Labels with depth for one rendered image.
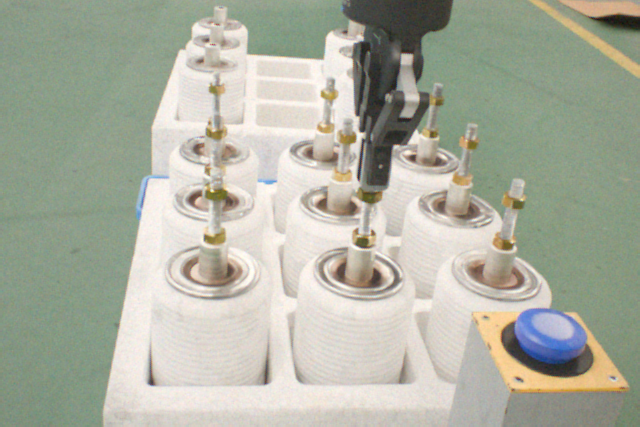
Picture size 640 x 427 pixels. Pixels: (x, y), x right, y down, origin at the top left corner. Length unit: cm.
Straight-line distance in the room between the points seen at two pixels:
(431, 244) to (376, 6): 29
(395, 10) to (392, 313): 23
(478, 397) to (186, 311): 22
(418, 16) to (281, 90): 81
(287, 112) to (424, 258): 52
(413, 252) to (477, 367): 27
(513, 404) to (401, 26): 24
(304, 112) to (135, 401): 69
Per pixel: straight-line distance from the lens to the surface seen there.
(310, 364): 61
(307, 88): 128
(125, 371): 61
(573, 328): 45
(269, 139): 104
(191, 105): 107
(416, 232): 71
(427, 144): 81
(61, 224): 117
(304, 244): 68
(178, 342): 58
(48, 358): 92
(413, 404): 60
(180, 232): 66
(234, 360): 59
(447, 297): 62
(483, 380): 45
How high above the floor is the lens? 57
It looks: 26 degrees down
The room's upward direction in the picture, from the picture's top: 6 degrees clockwise
